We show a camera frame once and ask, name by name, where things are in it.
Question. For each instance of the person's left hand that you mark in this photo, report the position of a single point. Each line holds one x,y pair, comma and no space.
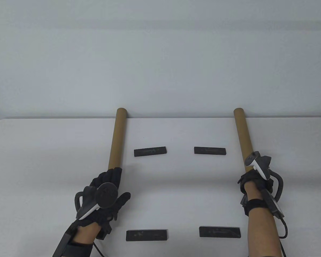
109,182

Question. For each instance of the person's right hand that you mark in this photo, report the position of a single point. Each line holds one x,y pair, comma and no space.
252,178

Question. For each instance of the brown cardboard mailing tube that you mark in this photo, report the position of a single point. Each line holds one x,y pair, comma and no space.
117,139
243,133

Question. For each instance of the black bar paperweight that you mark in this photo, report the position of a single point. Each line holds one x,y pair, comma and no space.
149,151
219,231
210,150
147,235

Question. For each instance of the person's left forearm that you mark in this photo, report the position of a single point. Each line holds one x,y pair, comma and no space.
87,234

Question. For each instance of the person's right forearm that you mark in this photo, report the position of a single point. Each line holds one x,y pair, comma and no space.
262,230

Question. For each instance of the gray tracking controller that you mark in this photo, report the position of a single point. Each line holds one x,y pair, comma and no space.
259,163
107,196

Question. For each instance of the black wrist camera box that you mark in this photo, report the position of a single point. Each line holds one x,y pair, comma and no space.
65,241
274,204

